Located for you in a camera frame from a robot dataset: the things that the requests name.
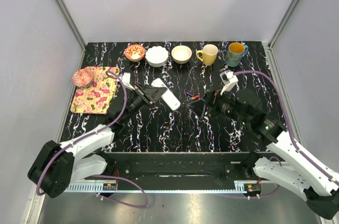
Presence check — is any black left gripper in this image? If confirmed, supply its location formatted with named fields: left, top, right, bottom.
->
left=122, top=83, right=167, bottom=123

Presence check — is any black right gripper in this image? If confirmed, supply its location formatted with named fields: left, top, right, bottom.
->
left=186, top=84, right=249, bottom=126

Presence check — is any white remote control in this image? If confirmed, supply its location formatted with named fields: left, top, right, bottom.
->
left=151, top=78, right=181, bottom=111

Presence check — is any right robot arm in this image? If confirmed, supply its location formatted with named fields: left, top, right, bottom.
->
left=188, top=89, right=338, bottom=220

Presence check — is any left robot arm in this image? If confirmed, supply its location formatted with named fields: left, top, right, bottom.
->
left=28, top=83, right=167, bottom=198

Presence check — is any red orange battery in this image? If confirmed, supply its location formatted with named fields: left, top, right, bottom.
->
left=191, top=95, right=200, bottom=100

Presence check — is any white scalloped bowl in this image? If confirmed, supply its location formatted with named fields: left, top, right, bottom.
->
left=145, top=46, right=169, bottom=68

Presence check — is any red patterned small bowl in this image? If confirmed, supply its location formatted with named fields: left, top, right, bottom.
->
left=124, top=44, right=145, bottom=62

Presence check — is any cream round bowl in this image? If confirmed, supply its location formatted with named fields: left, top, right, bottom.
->
left=171, top=45, right=192, bottom=65

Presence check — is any floral rectangular tray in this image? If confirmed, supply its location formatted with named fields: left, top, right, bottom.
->
left=70, top=66, right=120, bottom=114

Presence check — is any yellow mug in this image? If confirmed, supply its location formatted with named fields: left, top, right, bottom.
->
left=196, top=44, right=218, bottom=66

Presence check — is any pink patterned bowl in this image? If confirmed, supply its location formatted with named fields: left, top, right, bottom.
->
left=72, top=67, right=94, bottom=87

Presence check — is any blue butterfly mug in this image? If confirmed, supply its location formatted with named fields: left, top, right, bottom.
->
left=226, top=42, right=248, bottom=67

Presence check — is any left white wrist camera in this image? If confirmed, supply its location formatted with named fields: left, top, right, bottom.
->
left=121, top=72, right=131, bottom=84

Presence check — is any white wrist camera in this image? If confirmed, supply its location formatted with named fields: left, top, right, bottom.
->
left=219, top=70, right=238, bottom=95
left=121, top=72, right=131, bottom=84

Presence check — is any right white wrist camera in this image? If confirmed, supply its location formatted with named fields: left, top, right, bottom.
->
left=219, top=70, right=238, bottom=95

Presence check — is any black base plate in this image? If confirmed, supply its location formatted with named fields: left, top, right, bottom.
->
left=84, top=151, right=273, bottom=192

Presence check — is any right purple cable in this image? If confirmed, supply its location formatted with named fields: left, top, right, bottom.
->
left=217, top=69, right=339, bottom=200

